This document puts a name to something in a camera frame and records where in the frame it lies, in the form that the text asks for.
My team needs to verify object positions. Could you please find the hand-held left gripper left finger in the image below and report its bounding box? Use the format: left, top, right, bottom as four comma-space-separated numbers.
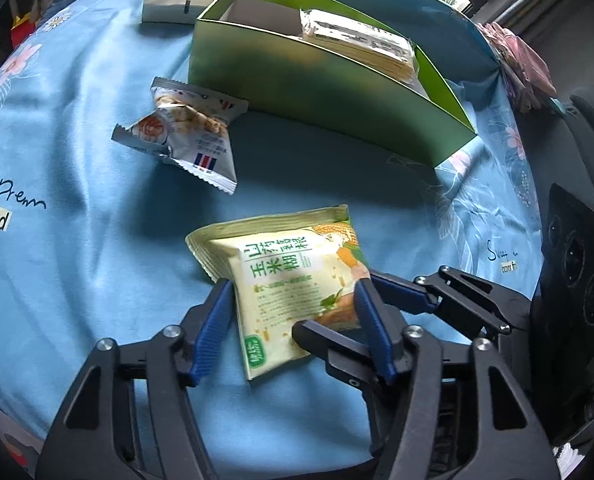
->
34, 279, 235, 480

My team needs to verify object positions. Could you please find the clear cracker packet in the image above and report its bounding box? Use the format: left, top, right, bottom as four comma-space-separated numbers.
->
299, 7, 420, 83

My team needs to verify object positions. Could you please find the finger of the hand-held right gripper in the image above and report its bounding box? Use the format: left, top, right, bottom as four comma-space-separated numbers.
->
291, 319, 413, 456
369, 265, 532, 341

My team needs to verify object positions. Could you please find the blue floral bedsheet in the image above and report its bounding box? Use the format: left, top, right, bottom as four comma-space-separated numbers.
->
0, 0, 545, 480

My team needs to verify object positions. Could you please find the pink floral cloth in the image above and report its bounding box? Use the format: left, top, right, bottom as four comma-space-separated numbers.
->
477, 22, 558, 113

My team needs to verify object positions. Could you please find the green cardboard box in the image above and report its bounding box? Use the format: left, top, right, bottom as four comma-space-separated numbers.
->
187, 0, 479, 168

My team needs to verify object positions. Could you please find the white striped snack packet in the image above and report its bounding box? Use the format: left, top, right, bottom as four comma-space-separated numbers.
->
111, 76, 249, 196

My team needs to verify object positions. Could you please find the pale green snack packet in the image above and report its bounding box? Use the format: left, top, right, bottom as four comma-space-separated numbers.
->
184, 204, 373, 382

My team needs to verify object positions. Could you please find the dark grey chair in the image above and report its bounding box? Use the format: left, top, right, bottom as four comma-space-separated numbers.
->
527, 85, 594, 221

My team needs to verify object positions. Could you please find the red yellow packet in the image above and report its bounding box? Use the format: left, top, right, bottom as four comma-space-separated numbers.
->
10, 15, 38, 48

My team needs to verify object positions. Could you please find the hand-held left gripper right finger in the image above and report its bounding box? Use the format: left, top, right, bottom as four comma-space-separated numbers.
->
353, 280, 552, 480

